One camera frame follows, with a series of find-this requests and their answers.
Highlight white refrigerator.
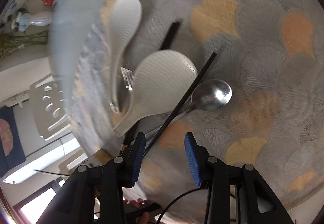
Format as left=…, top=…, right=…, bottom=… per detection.
left=2, top=138, right=80, bottom=185

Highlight person's hand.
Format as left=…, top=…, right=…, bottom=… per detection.
left=124, top=201, right=163, bottom=223

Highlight metal fork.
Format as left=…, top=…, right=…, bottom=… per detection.
left=116, top=66, right=135, bottom=113

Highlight white ribbed vase flowers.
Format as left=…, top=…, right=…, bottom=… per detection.
left=1, top=0, right=53, bottom=33

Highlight grey ginkgo-pattern placemat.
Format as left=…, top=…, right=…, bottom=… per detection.
left=71, top=0, right=323, bottom=209

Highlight black cable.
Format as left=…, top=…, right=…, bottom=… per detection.
left=155, top=187, right=237, bottom=224

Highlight white rice paddle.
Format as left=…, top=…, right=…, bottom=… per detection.
left=113, top=50, right=197, bottom=136
left=108, top=0, right=142, bottom=114

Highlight metal spoon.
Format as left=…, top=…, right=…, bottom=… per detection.
left=170, top=79, right=232, bottom=124

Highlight glass vase with stems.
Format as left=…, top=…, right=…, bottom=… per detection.
left=0, top=31, right=49, bottom=61

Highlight black chopstick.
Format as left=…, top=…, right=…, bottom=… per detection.
left=120, top=20, right=182, bottom=152
left=143, top=52, right=217, bottom=157

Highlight blue fabric fridge cover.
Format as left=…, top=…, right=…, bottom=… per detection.
left=0, top=106, right=26, bottom=177

